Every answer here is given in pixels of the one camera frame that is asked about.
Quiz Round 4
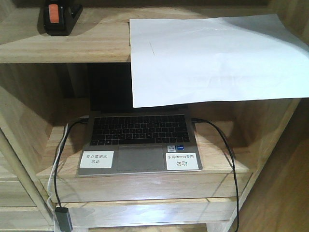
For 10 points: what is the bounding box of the white paper sheet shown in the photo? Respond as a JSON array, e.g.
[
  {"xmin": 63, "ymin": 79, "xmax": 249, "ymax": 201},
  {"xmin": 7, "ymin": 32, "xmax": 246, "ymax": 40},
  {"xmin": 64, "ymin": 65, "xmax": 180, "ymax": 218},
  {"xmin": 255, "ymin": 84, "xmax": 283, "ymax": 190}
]
[{"xmin": 129, "ymin": 14, "xmax": 309, "ymax": 108}]

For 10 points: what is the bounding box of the black orange stapler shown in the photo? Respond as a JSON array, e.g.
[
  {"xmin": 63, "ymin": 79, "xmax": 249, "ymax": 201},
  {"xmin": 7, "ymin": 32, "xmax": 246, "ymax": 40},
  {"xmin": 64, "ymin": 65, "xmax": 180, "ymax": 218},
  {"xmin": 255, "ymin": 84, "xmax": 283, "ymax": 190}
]
[{"xmin": 43, "ymin": 0, "xmax": 83, "ymax": 36}]

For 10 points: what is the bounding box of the grey open laptop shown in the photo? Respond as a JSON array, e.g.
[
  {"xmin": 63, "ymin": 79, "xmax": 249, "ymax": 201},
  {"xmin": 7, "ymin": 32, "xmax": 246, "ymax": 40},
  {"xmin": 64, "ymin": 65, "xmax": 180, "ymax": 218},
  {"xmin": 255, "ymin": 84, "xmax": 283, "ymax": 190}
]
[{"xmin": 77, "ymin": 63, "xmax": 202, "ymax": 176}]

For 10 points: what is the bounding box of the white right label sticker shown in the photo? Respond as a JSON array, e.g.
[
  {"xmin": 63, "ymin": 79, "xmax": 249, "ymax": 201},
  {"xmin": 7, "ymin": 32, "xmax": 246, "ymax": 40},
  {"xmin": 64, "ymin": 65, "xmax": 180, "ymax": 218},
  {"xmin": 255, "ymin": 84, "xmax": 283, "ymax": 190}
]
[{"xmin": 166, "ymin": 153, "xmax": 200, "ymax": 171}]

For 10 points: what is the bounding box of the white label sticker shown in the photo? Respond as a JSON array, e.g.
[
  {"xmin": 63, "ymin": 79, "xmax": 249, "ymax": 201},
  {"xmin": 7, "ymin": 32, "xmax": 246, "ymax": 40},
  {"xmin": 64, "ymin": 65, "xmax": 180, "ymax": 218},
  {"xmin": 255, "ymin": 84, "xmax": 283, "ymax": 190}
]
[
  {"xmin": 79, "ymin": 151, "xmax": 114, "ymax": 168},
  {"xmin": 166, "ymin": 153, "xmax": 200, "ymax": 171}
]

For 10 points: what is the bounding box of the white left label sticker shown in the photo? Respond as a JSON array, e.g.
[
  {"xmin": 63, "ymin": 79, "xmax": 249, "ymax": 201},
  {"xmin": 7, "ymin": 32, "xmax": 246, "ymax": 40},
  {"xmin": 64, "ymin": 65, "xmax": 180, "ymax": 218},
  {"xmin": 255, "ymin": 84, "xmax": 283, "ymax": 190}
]
[{"xmin": 79, "ymin": 151, "xmax": 114, "ymax": 168}]

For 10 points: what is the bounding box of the wooden shelf unit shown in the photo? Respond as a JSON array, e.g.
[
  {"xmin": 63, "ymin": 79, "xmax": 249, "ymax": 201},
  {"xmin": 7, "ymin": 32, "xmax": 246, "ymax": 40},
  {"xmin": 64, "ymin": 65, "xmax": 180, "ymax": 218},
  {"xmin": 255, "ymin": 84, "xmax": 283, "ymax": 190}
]
[{"xmin": 0, "ymin": 0, "xmax": 309, "ymax": 232}]

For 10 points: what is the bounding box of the grey usb hub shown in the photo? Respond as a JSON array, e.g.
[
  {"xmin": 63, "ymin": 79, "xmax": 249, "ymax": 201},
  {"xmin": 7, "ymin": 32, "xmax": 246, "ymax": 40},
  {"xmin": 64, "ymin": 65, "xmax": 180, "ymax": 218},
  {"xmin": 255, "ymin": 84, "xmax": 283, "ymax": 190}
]
[{"xmin": 55, "ymin": 206, "xmax": 73, "ymax": 232}]

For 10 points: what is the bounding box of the black right laptop cable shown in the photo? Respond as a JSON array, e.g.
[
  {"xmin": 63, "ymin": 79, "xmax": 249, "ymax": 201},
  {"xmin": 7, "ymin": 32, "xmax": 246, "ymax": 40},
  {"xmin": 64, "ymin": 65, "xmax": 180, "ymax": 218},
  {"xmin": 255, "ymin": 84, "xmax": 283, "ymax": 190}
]
[{"xmin": 191, "ymin": 117, "xmax": 240, "ymax": 232}]

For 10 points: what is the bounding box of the black laptop cable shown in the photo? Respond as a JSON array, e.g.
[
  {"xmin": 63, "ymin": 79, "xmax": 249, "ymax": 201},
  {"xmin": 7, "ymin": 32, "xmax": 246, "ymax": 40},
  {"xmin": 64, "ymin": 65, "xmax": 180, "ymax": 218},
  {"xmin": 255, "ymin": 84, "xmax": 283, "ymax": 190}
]
[
  {"xmin": 53, "ymin": 117, "xmax": 88, "ymax": 208},
  {"xmin": 191, "ymin": 117, "xmax": 240, "ymax": 232}
]

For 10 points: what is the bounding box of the black left laptop cable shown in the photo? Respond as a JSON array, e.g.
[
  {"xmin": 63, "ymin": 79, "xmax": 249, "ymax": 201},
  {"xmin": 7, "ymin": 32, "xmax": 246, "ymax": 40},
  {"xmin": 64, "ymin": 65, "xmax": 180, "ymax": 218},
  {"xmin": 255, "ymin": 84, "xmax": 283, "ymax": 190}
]
[{"xmin": 53, "ymin": 117, "xmax": 88, "ymax": 208}]

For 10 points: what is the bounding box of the white cable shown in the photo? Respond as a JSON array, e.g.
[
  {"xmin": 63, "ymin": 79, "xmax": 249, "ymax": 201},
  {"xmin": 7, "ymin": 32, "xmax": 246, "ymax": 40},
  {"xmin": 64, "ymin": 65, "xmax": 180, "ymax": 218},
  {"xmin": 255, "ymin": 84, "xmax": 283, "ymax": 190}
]
[{"xmin": 46, "ymin": 116, "xmax": 89, "ymax": 232}]

